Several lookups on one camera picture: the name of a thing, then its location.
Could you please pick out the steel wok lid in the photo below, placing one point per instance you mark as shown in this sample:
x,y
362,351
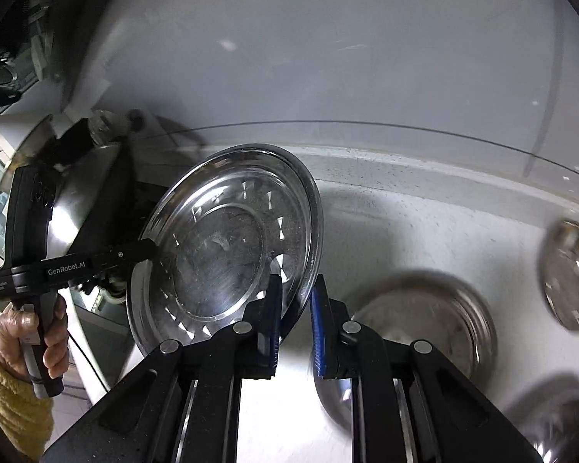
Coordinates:
x,y
75,222

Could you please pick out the person's left forearm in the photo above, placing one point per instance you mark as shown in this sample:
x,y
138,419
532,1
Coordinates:
x,y
9,410

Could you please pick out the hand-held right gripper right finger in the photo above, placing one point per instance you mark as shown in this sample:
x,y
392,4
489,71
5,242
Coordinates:
x,y
318,335

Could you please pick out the person's left hand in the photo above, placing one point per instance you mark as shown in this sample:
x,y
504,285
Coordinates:
x,y
9,342

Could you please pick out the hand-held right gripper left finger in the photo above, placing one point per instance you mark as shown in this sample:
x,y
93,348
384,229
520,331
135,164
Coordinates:
x,y
273,320

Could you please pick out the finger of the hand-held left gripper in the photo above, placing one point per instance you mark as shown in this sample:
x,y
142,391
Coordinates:
x,y
137,253

